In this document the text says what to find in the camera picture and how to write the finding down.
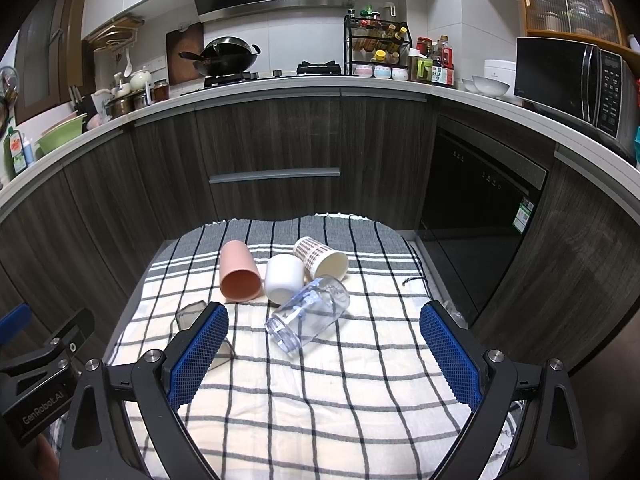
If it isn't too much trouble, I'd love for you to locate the smoky grey square cup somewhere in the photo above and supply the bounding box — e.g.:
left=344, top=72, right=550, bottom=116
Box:
left=175, top=300, right=236, bottom=372

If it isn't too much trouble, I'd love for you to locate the pink plastic cup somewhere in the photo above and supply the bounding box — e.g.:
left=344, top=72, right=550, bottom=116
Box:
left=219, top=240, right=262, bottom=302

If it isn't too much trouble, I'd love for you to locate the white plastic cup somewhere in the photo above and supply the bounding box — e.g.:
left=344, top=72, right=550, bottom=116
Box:
left=264, top=254, right=305, bottom=304

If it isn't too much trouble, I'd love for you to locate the patterned paper cup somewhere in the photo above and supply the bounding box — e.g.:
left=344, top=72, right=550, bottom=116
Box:
left=293, top=236, right=348, bottom=281

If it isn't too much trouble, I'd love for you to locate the checkered white black cloth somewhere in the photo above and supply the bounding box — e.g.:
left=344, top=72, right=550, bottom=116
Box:
left=106, top=214, right=470, bottom=479

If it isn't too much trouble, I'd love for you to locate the black dishwasher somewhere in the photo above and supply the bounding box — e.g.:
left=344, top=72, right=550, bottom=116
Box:
left=419, top=117, right=547, bottom=324

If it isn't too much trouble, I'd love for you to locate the green dish soap bottle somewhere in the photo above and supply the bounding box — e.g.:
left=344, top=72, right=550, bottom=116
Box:
left=8, top=127, right=28, bottom=176

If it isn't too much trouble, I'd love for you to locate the green plastic basin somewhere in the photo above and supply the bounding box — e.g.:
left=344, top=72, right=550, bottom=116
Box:
left=38, top=114, right=86, bottom=155

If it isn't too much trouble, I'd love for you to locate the white bowl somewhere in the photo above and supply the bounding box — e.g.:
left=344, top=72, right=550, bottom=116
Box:
left=472, top=76, right=510, bottom=98

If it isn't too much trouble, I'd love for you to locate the wooden cutting board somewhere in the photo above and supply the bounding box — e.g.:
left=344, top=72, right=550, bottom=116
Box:
left=165, top=22, right=206, bottom=87

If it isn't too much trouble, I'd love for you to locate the white rice cooker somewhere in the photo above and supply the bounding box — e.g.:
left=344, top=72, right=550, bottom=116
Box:
left=484, top=58, right=516, bottom=100

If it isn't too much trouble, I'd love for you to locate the red label sauce bottle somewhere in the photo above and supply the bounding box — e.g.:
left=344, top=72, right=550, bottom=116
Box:
left=431, top=35, right=454, bottom=87

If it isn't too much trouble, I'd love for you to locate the black microwave oven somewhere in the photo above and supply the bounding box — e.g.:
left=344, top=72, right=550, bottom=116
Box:
left=514, top=37, right=639, bottom=164

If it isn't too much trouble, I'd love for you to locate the black wok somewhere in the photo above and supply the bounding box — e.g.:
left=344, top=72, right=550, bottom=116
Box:
left=178, top=36, right=262, bottom=78

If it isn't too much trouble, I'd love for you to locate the black spice rack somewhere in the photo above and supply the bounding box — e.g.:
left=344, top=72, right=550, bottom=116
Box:
left=342, top=13, right=412, bottom=76

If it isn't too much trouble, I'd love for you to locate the wooden glass door cabinet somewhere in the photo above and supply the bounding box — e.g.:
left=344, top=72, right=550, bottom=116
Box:
left=522, top=0, right=628, bottom=48

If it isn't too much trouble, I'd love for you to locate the grey drawer handle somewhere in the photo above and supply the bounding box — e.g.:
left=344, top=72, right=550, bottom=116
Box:
left=208, top=167, right=341, bottom=184

